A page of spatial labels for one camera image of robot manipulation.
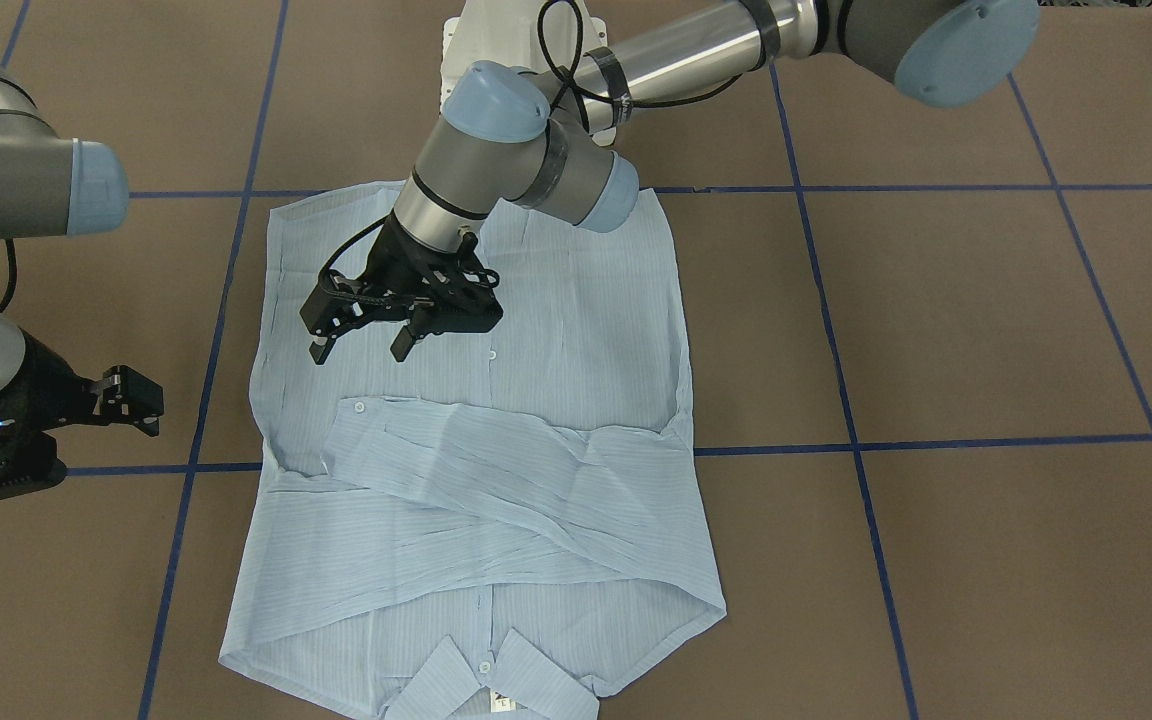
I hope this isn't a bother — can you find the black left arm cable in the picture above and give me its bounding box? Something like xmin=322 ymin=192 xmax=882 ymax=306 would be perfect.
xmin=318 ymin=0 xmax=746 ymax=311

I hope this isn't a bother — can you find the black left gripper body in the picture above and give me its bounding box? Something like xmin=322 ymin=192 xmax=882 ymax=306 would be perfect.
xmin=361 ymin=217 xmax=505 ymax=333

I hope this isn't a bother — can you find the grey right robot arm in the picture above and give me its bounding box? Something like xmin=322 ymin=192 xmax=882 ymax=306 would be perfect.
xmin=0 ymin=63 xmax=165 ymax=501

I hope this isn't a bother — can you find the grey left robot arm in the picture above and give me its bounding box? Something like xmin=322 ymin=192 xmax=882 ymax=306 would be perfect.
xmin=300 ymin=1 xmax=1041 ymax=365

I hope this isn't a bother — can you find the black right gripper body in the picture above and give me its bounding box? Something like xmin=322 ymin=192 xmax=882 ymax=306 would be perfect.
xmin=0 ymin=334 xmax=97 ymax=501

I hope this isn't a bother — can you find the light blue button shirt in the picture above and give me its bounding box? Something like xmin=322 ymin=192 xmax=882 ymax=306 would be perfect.
xmin=219 ymin=182 xmax=727 ymax=719

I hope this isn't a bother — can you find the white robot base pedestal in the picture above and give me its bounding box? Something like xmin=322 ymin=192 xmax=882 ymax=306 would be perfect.
xmin=420 ymin=1 xmax=609 ymax=164

